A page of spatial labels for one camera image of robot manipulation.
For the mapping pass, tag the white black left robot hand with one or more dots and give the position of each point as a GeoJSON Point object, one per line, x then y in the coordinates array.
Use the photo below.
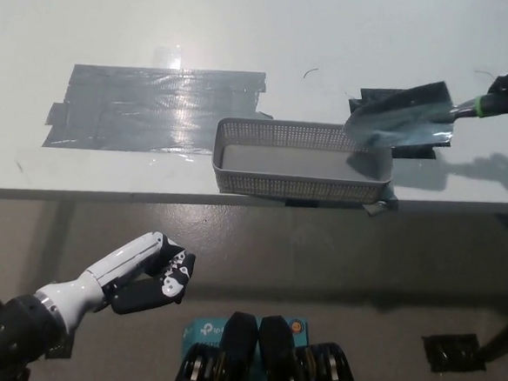
{"type": "Point", "coordinates": [118, 264]}

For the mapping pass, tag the black tape patch on desk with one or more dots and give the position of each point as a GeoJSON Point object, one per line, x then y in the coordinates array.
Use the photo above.
{"type": "Point", "coordinates": [413, 153]}

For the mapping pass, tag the teal tp-link box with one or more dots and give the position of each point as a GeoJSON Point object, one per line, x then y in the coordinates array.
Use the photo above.
{"type": "Point", "coordinates": [201, 328]}

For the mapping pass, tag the large grey tape patch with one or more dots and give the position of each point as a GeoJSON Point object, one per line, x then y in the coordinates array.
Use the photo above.
{"type": "Point", "coordinates": [137, 108]}

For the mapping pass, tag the small grey tape piece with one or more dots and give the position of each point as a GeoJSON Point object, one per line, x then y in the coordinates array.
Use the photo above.
{"type": "Point", "coordinates": [383, 206]}

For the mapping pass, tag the grey perforated plastic basket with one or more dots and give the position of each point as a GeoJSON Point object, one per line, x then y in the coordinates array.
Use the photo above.
{"type": "Point", "coordinates": [297, 163]}

